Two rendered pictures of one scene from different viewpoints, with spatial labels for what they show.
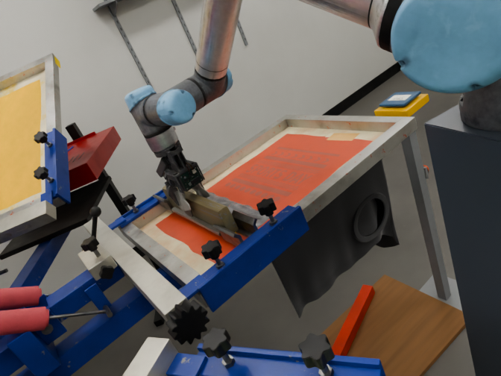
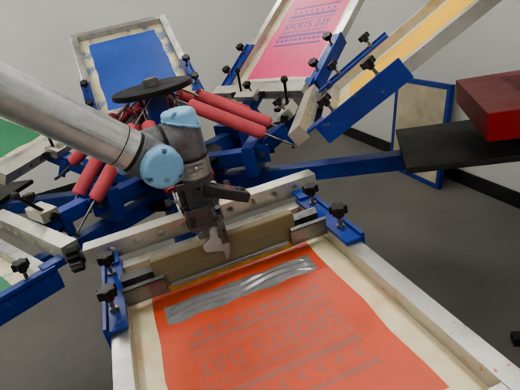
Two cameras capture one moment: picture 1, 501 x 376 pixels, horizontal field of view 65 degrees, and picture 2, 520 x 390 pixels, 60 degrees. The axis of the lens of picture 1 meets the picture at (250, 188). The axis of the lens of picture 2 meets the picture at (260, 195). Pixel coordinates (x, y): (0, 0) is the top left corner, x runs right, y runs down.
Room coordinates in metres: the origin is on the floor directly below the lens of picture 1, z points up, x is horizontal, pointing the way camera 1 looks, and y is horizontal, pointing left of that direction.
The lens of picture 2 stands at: (1.31, -0.73, 1.55)
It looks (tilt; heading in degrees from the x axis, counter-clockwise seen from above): 24 degrees down; 103
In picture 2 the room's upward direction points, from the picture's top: 13 degrees counter-clockwise
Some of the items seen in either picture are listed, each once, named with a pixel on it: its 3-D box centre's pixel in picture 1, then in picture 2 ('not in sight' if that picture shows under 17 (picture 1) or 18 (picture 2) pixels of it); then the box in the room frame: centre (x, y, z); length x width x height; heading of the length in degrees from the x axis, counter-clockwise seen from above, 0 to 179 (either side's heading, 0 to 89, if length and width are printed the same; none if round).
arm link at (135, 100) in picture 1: (148, 110); (183, 135); (0.98, 0.15, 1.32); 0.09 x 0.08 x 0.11; 36
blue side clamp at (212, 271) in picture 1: (253, 253); (117, 300); (0.74, 0.06, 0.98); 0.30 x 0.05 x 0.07; 117
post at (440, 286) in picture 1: (425, 212); not in sight; (1.24, -0.59, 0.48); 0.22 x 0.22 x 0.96; 27
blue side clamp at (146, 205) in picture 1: (160, 204); (327, 224); (1.24, 0.30, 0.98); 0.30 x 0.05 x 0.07; 117
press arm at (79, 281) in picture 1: (86, 286); not in sight; (0.85, 0.47, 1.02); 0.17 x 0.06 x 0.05; 117
